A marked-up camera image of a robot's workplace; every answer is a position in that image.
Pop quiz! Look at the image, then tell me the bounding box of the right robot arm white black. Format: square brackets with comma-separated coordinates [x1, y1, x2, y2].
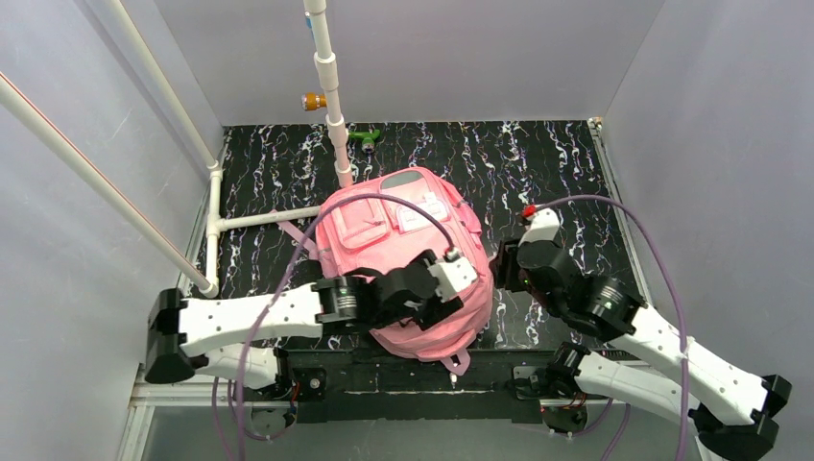
[490, 239, 792, 460]

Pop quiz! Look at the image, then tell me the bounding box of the purple cable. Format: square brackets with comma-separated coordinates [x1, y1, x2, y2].
[531, 195, 691, 461]
[210, 192, 458, 461]

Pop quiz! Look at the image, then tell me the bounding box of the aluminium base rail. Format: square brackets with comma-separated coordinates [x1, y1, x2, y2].
[116, 362, 720, 461]

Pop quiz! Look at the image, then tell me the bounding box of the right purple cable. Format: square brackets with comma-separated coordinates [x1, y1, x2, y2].
[531, 195, 691, 461]

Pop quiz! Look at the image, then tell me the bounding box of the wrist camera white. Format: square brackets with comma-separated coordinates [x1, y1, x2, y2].
[428, 248, 478, 302]
[519, 205, 561, 245]

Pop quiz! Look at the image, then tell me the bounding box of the green white marker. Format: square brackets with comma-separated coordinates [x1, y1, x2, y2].
[347, 129, 381, 156]

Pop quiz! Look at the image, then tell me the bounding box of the pink student backpack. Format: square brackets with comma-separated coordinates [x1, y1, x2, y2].
[313, 167, 494, 376]

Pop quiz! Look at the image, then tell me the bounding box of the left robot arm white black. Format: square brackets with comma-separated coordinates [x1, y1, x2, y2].
[144, 250, 478, 389]

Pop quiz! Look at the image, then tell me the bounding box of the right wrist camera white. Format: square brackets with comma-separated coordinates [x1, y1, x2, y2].
[519, 205, 561, 245]

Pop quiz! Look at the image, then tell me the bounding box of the orange bottle at wall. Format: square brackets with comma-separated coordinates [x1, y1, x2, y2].
[301, 92, 328, 111]

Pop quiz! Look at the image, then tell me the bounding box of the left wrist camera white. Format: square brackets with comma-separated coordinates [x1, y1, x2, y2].
[428, 248, 478, 302]

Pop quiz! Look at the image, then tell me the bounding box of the white pvc pipe frame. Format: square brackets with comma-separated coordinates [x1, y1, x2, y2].
[1, 1, 353, 299]

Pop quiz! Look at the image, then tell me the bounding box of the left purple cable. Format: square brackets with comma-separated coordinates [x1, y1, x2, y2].
[210, 192, 458, 461]

